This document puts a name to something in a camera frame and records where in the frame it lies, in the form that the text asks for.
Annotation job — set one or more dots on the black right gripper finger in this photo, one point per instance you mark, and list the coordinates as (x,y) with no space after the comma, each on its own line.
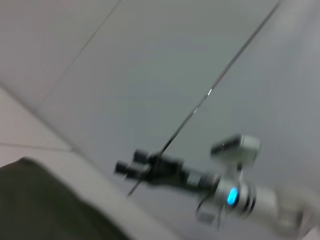
(141,155)
(123,168)

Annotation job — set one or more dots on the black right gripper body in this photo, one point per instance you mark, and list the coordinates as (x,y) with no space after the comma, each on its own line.
(180,175)

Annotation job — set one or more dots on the dark green t-shirt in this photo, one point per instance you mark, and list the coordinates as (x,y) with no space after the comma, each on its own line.
(50,200)

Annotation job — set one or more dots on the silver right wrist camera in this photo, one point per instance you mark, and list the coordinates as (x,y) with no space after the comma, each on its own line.
(240,150)

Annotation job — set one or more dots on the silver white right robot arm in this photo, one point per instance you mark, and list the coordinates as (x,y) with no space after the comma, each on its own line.
(262,202)

